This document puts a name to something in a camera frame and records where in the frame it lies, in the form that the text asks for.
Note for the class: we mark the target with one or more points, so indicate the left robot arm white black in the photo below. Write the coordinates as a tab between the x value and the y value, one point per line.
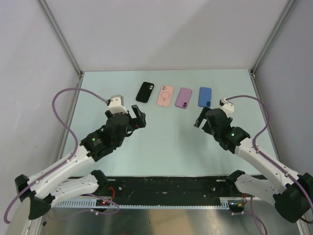
50	186

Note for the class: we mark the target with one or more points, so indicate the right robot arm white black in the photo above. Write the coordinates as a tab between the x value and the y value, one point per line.
288	191

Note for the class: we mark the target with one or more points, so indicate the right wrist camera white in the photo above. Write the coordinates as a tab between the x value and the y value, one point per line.
227	107

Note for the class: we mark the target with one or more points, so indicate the pink phone case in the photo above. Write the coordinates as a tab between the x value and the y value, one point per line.
165	95

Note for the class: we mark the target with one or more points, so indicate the black phone case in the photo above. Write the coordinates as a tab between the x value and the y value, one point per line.
144	92

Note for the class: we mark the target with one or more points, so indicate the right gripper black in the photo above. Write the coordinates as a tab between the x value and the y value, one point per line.
202	116

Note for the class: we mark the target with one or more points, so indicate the white slotted cable duct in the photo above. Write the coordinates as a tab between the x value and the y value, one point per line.
95	203

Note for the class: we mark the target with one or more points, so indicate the aluminium frame post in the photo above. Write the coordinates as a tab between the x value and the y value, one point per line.
59	35
278	26

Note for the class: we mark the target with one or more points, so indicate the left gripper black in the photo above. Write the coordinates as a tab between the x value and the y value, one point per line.
137	122

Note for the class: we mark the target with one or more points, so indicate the left aluminium frame post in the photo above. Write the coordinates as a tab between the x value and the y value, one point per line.
59	35

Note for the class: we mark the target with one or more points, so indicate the purple phone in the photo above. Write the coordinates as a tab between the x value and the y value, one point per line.
183	98

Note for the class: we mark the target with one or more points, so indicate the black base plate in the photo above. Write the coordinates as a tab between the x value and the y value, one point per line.
168	191

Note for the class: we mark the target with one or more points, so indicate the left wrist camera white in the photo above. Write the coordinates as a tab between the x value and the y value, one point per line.
115	105

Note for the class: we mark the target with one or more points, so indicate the right aluminium frame post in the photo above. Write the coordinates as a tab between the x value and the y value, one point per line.
278	26

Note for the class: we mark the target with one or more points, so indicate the right controller board with wires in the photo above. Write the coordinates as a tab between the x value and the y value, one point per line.
237	208

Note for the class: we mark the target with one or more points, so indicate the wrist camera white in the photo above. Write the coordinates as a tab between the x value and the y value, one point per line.
227	107
115	105

